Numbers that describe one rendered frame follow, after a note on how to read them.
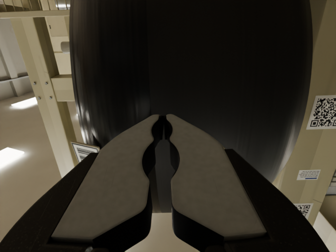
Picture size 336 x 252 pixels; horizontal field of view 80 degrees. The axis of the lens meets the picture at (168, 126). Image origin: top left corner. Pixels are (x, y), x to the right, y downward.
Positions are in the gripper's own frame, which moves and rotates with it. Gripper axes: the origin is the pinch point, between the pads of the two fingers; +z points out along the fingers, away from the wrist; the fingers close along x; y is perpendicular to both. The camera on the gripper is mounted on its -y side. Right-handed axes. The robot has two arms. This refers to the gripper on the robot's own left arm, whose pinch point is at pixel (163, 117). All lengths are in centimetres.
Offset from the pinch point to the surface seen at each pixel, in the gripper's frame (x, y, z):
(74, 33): -9.9, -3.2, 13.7
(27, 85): -703, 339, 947
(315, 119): 30.7, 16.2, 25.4
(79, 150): -10.7, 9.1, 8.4
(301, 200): 34, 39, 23
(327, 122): 33.5, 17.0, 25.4
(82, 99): -9.4, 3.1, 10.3
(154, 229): -28, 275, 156
